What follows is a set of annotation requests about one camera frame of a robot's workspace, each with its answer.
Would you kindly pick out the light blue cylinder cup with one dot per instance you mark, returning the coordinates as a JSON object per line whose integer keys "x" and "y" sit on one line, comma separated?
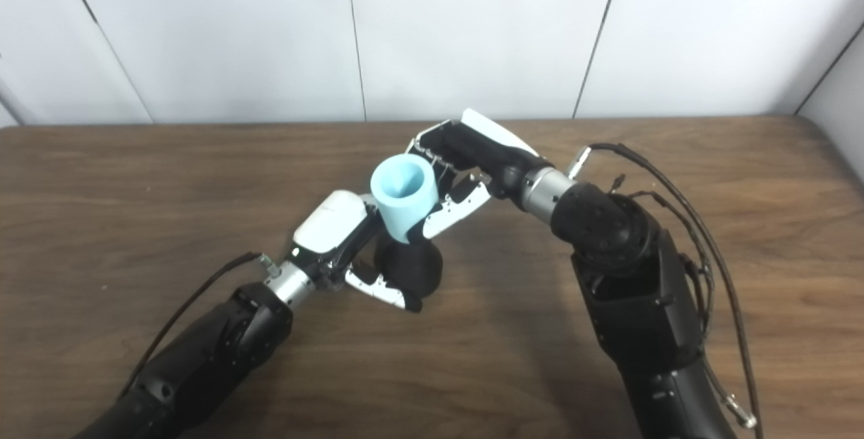
{"x": 405, "y": 213}

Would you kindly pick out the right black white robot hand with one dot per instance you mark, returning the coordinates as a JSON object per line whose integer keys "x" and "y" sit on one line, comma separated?
{"x": 493, "y": 148}

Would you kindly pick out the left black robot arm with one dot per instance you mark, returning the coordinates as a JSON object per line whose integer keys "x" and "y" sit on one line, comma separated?
{"x": 209, "y": 358}

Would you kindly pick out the black flared nozzle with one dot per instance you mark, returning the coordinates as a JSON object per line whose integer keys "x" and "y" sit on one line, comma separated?
{"x": 415, "y": 267}

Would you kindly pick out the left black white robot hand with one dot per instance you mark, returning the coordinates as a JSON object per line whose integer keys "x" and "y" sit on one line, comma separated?
{"x": 331, "y": 219}

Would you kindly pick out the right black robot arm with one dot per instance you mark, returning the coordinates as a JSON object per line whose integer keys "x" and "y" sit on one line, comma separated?
{"x": 641, "y": 311}

